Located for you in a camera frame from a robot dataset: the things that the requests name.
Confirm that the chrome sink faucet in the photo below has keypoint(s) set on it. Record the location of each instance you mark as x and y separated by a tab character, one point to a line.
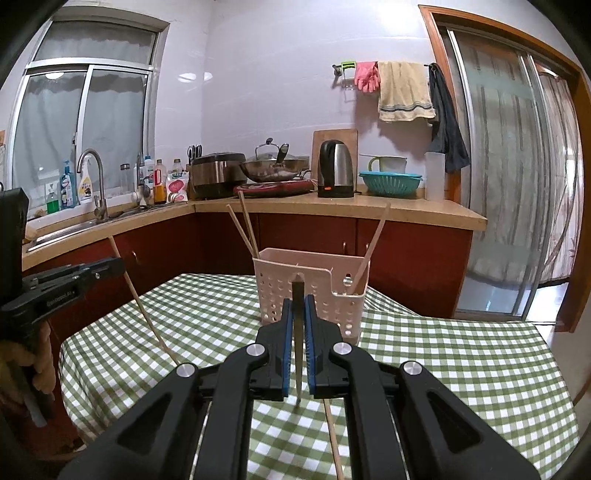
97	184

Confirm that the clear glass jar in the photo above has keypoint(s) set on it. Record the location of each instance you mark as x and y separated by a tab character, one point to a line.
124	180

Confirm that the dark rice cooker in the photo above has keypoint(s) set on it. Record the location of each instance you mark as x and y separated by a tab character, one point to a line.
214	177

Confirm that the black and steel kettle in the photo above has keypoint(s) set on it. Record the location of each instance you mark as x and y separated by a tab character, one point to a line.
336	170

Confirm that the green checkered tablecloth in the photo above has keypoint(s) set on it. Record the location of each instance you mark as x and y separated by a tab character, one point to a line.
461	369

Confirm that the red induction cooker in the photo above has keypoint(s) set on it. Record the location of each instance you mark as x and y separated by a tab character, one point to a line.
272	188

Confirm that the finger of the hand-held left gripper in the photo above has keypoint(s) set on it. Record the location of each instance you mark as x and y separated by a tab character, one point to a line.
87	270

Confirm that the pink perforated plastic basket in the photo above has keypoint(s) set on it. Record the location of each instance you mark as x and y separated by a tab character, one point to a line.
277	290

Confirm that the pink rubber gloves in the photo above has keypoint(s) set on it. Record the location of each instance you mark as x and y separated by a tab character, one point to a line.
367	77

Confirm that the wooden cutting board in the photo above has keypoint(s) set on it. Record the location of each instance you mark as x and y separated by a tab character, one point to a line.
334	136

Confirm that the blue dish soap bottle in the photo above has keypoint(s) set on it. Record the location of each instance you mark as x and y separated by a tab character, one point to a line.
67	187

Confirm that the dark grey hanging cloth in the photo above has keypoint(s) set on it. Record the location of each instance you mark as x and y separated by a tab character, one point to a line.
450	134

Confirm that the sheer curtain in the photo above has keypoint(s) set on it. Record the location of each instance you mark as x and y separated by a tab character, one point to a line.
503	175

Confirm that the beige striped towel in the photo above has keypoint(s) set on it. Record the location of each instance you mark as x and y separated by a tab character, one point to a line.
406	92

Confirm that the teal plastic colander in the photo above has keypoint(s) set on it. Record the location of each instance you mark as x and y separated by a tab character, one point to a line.
390	183

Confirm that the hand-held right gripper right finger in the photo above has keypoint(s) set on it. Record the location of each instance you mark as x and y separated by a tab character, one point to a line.
310	344

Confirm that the white bottle with blue cap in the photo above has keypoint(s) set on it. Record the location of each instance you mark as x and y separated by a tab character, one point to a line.
148	173

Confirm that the person's left hand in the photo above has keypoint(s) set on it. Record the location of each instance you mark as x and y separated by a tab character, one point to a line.
46	364

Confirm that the red and white bag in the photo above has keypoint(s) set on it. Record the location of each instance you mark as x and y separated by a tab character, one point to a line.
178	188

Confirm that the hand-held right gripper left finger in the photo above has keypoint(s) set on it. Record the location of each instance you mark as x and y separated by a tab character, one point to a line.
287	344

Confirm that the sliding glass window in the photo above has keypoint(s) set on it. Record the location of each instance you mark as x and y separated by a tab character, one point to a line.
55	115

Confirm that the translucent plastic container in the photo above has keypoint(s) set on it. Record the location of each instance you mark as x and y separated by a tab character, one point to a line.
435	177

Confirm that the wooden framed sliding glass door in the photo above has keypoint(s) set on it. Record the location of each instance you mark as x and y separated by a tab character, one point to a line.
570	138

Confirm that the orange oil bottle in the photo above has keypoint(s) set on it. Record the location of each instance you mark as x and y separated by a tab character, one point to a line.
160	187

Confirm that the white spray bottle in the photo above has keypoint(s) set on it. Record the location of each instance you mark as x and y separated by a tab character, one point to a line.
85	187

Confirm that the small chrome tap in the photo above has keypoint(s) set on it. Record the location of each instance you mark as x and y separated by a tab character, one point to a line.
141	175

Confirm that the steel wok with lid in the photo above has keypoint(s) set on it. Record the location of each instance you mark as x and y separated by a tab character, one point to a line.
272	168

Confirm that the knife block with scissors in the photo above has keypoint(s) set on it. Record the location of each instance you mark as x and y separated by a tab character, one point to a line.
194	157

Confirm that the metal towel rack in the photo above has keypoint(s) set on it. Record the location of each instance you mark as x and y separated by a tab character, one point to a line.
339	69

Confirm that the stainless steel sink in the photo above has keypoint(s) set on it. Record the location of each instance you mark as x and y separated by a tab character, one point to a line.
83	226

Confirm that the clear bottle with green label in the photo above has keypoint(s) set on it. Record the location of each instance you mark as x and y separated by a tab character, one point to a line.
177	167

